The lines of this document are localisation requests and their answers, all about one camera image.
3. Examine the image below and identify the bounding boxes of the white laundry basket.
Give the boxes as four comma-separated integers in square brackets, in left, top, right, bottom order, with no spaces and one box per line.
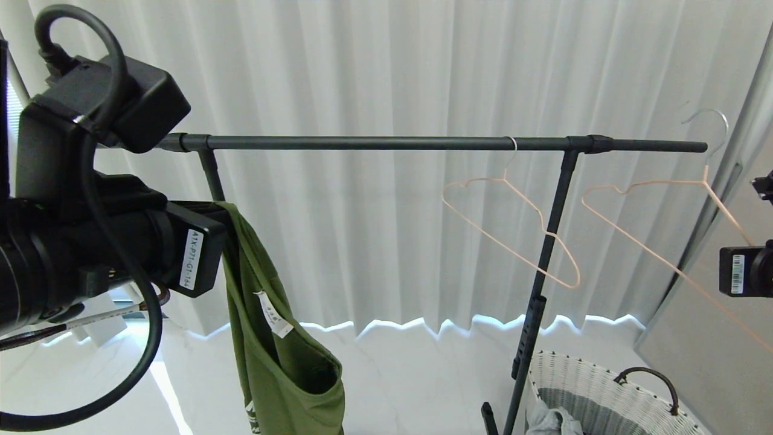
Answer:
[524,350,705,435]

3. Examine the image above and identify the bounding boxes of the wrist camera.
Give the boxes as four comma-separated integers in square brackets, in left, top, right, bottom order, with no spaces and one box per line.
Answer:
[15,53,192,205]
[751,171,773,204]

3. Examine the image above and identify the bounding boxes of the window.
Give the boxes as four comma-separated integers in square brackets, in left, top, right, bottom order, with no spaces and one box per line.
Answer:
[6,60,31,197]

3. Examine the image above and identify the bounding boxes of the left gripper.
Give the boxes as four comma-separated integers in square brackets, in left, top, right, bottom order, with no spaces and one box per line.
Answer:
[0,175,228,337]

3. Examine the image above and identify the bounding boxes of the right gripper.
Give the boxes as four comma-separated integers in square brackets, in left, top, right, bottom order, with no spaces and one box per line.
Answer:
[719,240,773,298]

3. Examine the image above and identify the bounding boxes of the pink clothes hanger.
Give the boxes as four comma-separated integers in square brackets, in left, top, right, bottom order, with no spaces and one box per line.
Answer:
[581,108,773,355]
[441,137,582,290]

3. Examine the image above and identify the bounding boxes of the white curtain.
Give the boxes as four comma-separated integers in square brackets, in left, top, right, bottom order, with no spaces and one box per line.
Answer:
[18,0,773,340]

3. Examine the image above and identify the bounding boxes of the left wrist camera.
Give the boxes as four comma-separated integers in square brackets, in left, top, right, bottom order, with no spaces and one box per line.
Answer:
[15,53,192,205]

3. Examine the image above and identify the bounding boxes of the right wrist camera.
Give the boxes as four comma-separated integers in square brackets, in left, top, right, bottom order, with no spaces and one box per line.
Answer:
[751,171,773,204]

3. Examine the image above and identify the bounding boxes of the black cable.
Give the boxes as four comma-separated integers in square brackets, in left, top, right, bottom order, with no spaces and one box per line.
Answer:
[0,4,165,432]

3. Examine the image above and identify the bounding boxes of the black clothes rack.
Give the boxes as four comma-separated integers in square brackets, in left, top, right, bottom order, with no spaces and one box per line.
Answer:
[154,132,708,435]

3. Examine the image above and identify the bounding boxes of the green long-sleeved shirt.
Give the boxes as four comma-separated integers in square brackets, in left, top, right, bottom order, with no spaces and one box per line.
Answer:
[216,201,345,435]

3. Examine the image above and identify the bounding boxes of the pale grey shorts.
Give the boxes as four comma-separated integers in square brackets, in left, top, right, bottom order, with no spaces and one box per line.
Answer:
[526,405,584,435]

